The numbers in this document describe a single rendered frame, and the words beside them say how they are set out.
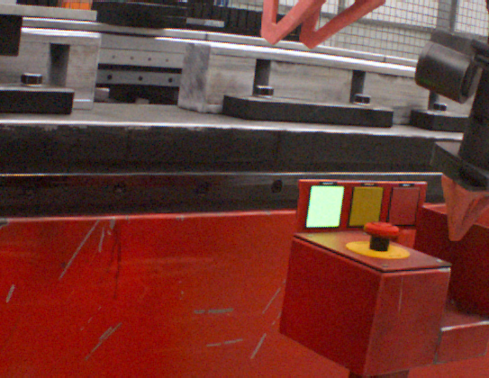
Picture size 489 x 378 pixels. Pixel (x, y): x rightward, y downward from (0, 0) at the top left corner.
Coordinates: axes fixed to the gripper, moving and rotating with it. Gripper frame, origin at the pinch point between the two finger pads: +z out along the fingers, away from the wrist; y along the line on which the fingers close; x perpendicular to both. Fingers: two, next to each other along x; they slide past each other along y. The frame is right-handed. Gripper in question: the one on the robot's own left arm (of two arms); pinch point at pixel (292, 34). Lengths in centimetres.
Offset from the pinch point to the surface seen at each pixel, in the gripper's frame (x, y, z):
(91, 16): -20.1, 0.5, 10.5
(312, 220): -1.9, -27.0, 23.6
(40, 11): -21.4, 6.0, 10.9
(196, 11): -65, -74, 30
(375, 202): -0.2, -35.6, 20.3
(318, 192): -3.4, -27.2, 20.7
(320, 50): -47, -89, 26
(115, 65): -54, -46, 36
